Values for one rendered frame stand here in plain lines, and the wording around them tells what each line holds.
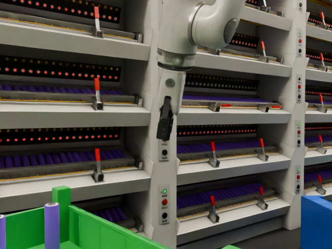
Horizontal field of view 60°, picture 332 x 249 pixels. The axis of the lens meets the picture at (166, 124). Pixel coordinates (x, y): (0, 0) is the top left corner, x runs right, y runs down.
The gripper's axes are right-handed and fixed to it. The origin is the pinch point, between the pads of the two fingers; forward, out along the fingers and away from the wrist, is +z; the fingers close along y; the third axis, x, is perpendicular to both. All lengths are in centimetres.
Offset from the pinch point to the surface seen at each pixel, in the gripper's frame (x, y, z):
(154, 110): 5.3, 19.3, 3.6
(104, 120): 17.9, 9.4, 5.3
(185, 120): -4.4, 26.1, 8.1
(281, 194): -52, 49, 45
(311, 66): -61, 87, -7
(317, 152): -71, 70, 31
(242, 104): -26, 49, 7
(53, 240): 9.5, -36.7, 1.5
